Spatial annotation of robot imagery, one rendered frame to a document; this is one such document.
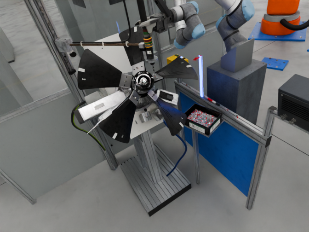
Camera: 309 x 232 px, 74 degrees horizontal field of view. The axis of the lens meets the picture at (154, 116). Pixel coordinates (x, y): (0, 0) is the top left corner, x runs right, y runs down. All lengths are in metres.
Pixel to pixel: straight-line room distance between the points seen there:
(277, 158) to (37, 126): 2.22
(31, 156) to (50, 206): 0.58
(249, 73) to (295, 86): 0.59
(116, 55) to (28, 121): 0.93
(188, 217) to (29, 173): 1.49
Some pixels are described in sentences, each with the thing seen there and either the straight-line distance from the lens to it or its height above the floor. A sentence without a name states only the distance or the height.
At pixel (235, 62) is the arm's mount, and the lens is 1.56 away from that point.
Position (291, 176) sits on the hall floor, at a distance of 2.28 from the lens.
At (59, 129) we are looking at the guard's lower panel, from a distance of 2.04.
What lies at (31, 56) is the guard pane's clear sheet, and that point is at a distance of 1.77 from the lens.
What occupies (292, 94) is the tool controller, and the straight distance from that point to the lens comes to 1.02.
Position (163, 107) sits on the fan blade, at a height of 1.06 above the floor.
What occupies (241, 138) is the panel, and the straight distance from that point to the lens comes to 1.50.
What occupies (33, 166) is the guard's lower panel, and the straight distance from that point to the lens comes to 2.25.
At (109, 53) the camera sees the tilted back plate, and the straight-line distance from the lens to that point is 1.49.
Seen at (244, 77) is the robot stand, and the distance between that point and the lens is 1.54.
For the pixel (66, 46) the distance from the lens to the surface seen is 1.50.
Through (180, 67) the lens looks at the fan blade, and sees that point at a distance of 1.34.
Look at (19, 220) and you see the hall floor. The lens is 2.58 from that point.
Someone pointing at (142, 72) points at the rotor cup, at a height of 1.26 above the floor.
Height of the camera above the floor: 1.79
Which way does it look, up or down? 39 degrees down
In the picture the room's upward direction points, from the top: 13 degrees counter-clockwise
